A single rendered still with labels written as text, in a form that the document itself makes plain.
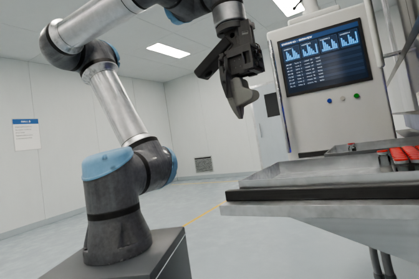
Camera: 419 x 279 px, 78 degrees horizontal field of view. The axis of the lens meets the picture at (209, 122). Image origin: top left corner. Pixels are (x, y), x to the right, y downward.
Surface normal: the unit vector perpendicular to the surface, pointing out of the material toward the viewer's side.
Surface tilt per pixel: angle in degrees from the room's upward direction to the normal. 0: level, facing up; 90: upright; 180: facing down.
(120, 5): 135
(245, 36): 90
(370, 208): 90
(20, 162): 90
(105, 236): 73
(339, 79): 90
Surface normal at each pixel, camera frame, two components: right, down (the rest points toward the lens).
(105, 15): -0.20, 0.70
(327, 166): -0.53, 0.03
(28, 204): 0.84, -0.17
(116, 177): 0.56, -0.15
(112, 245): 0.12, -0.39
